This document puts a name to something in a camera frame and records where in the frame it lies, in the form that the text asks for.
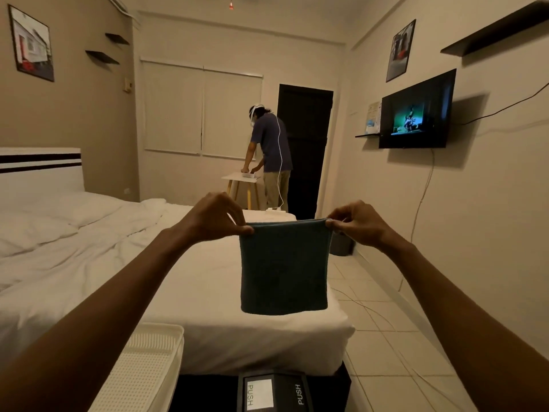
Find white bed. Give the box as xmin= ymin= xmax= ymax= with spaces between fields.
xmin=0 ymin=192 xmax=356 ymax=377

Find white pillow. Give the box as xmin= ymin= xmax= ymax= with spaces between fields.
xmin=17 ymin=191 xmax=125 ymax=229

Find dark door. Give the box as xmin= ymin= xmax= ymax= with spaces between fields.
xmin=277 ymin=84 xmax=334 ymax=221

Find dark green towel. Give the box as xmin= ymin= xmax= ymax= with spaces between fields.
xmin=238 ymin=218 xmax=333 ymax=316

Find white blanket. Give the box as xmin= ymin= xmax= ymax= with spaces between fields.
xmin=0 ymin=198 xmax=168 ymax=292

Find black push-lid bin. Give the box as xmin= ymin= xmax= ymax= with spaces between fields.
xmin=237 ymin=371 xmax=315 ymax=412

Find white striped headboard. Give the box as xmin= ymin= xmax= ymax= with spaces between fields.
xmin=0 ymin=147 xmax=85 ymax=202

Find wall-mounted black television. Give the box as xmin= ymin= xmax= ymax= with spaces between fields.
xmin=379 ymin=68 xmax=457 ymax=150

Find dark waste bin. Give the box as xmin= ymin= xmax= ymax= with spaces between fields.
xmin=329 ymin=231 xmax=356 ymax=257

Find white cable on floor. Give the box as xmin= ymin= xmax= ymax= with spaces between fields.
xmin=330 ymin=287 xmax=468 ymax=412

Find person's left forearm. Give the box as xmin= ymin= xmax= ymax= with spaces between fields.
xmin=0 ymin=225 xmax=202 ymax=412

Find white plastic basket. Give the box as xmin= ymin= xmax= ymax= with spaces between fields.
xmin=88 ymin=323 xmax=185 ymax=412

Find framed house picture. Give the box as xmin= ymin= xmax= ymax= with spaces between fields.
xmin=8 ymin=4 xmax=55 ymax=83

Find black television cable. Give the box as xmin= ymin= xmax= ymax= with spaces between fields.
xmin=461 ymin=81 xmax=549 ymax=126

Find white paper calendar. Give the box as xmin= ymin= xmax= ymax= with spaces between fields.
xmin=365 ymin=101 xmax=382 ymax=134

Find person's left hand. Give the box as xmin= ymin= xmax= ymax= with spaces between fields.
xmin=178 ymin=192 xmax=254 ymax=245

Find person's right hand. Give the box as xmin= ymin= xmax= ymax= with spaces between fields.
xmin=325 ymin=200 xmax=406 ymax=249

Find small white wooden-legged table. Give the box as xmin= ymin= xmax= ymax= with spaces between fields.
xmin=221 ymin=171 xmax=262 ymax=211

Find person's right forearm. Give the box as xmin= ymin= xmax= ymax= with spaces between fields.
xmin=379 ymin=238 xmax=549 ymax=412

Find long dark wall shelf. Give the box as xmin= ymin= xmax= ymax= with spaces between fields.
xmin=440 ymin=0 xmax=549 ymax=57

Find white cable on wall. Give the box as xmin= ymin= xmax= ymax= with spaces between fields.
xmin=397 ymin=148 xmax=436 ymax=293

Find white window blinds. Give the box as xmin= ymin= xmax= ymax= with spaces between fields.
xmin=140 ymin=58 xmax=263 ymax=161

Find framed dark picture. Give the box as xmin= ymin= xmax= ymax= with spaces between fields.
xmin=385 ymin=19 xmax=417 ymax=83

